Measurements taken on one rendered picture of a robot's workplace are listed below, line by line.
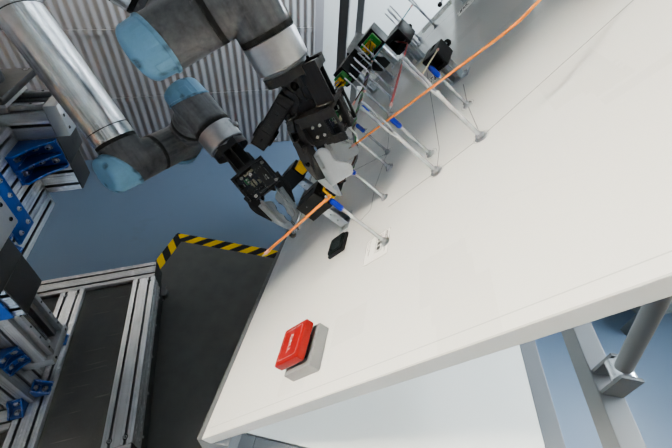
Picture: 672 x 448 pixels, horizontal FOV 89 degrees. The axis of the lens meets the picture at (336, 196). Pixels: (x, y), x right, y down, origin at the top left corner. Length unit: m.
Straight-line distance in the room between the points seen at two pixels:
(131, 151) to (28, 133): 0.55
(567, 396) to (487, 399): 1.13
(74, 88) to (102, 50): 2.14
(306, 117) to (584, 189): 0.33
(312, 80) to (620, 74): 0.32
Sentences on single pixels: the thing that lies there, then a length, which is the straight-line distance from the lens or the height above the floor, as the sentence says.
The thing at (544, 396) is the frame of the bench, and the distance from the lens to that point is 0.91.
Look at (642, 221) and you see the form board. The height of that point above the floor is 1.39.
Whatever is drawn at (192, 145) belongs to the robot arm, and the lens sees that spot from 0.78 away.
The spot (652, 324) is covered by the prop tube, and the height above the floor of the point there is 1.17.
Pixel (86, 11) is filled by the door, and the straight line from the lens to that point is 2.84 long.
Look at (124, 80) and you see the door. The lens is 2.92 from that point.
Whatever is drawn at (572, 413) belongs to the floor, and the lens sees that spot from 1.94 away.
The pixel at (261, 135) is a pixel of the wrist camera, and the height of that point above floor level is 1.27.
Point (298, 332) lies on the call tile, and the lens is 0.46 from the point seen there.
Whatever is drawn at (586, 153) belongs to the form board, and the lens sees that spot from 0.35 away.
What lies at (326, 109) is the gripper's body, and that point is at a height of 1.34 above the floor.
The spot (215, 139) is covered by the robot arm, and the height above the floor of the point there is 1.20.
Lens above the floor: 1.53
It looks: 38 degrees down
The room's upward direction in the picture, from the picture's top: 4 degrees clockwise
